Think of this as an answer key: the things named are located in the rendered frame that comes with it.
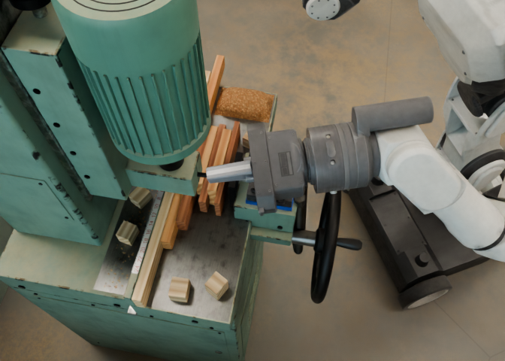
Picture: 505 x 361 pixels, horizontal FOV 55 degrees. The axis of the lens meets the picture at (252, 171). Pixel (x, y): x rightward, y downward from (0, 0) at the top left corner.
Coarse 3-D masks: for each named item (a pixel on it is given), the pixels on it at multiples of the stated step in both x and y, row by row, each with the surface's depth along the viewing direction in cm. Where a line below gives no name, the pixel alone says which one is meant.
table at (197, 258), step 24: (216, 96) 126; (216, 120) 123; (240, 120) 123; (240, 144) 119; (192, 216) 109; (216, 216) 109; (192, 240) 106; (216, 240) 106; (240, 240) 106; (264, 240) 112; (288, 240) 110; (168, 264) 103; (192, 264) 103; (216, 264) 103; (240, 264) 103; (168, 288) 101; (192, 288) 101; (144, 312) 102; (168, 312) 98; (192, 312) 98; (216, 312) 98
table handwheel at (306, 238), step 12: (324, 204) 125; (336, 204) 105; (324, 216) 126; (336, 216) 103; (324, 228) 114; (336, 228) 102; (300, 240) 115; (312, 240) 114; (324, 240) 103; (336, 240) 102; (324, 252) 102; (324, 264) 102; (312, 276) 123; (324, 276) 103; (312, 288) 118; (324, 288) 104; (312, 300) 113
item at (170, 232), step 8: (216, 56) 128; (224, 56) 129; (216, 64) 127; (224, 64) 130; (216, 72) 125; (216, 80) 124; (208, 88) 123; (216, 88) 125; (208, 96) 121; (176, 200) 107; (176, 208) 106; (168, 216) 105; (176, 216) 105; (168, 224) 104; (176, 224) 105; (168, 232) 103; (176, 232) 106; (168, 240) 102; (168, 248) 105
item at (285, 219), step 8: (240, 184) 106; (248, 184) 106; (240, 192) 106; (240, 200) 104; (240, 208) 104; (248, 208) 104; (256, 208) 104; (296, 208) 104; (240, 216) 108; (248, 216) 107; (256, 216) 106; (264, 216) 105; (272, 216) 105; (280, 216) 104; (288, 216) 103; (256, 224) 110; (264, 224) 109; (272, 224) 108; (280, 224) 107; (288, 224) 107
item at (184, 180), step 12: (192, 156) 97; (132, 168) 96; (144, 168) 96; (156, 168) 96; (180, 168) 96; (192, 168) 96; (132, 180) 99; (144, 180) 98; (156, 180) 97; (168, 180) 96; (180, 180) 95; (192, 180) 95; (180, 192) 100; (192, 192) 99
